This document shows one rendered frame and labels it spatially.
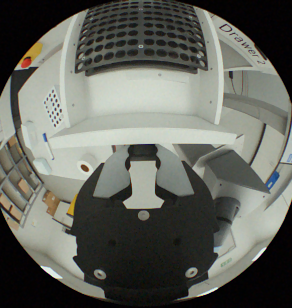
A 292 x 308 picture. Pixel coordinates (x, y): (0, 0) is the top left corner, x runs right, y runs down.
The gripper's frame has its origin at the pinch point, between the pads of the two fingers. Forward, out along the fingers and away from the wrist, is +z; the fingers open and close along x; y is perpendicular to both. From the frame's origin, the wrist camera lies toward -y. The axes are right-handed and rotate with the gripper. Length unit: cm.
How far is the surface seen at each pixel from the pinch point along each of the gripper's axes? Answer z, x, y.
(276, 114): 10, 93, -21
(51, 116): 11.8, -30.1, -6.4
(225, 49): 19, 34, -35
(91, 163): 11.6, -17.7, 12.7
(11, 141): 58, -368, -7
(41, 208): 8, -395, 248
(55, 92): 10.9, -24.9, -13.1
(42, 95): 14.6, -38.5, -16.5
